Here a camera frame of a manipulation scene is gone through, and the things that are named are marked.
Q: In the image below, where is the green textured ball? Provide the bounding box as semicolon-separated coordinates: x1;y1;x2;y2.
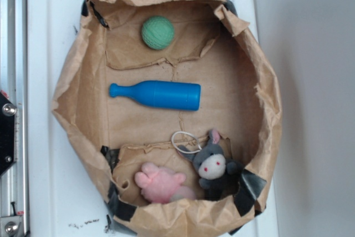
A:
141;16;175;50

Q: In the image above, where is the brown paper bag bin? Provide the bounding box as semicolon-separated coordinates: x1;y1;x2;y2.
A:
52;0;282;236

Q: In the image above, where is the blue plastic bowling pin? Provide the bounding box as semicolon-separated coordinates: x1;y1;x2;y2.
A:
109;80;201;111

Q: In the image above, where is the white elastic loop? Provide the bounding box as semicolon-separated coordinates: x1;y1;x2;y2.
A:
170;131;202;154

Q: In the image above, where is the grey plush donkey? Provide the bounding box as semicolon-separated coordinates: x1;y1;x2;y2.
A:
176;129;244;201

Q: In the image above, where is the pink plush toy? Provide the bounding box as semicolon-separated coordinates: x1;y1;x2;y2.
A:
134;162;197;204

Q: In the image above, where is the white plastic tray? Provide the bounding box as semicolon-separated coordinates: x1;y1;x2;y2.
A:
26;0;279;237

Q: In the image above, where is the black metal bracket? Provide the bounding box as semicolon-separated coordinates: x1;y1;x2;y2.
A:
0;90;17;177

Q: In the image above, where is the aluminium frame rail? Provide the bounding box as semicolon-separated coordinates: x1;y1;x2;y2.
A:
1;0;31;236

